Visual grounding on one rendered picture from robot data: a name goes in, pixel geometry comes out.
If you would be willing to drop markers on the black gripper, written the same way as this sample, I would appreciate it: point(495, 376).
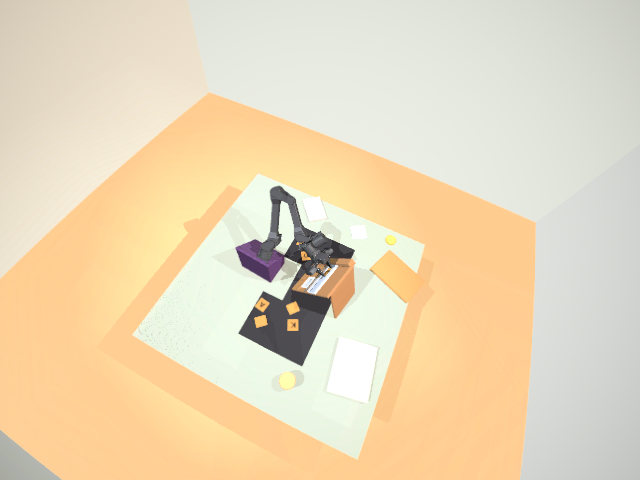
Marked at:
point(311, 270)

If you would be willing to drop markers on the white flat card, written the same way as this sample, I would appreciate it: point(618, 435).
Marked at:
point(358, 232)

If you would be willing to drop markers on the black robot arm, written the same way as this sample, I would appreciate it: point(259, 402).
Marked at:
point(310, 242)

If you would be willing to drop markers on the white cylindrical jar with orange lid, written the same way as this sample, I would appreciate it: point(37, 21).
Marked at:
point(287, 380)

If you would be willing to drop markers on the white paper ticket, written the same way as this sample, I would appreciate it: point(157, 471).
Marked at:
point(308, 282)

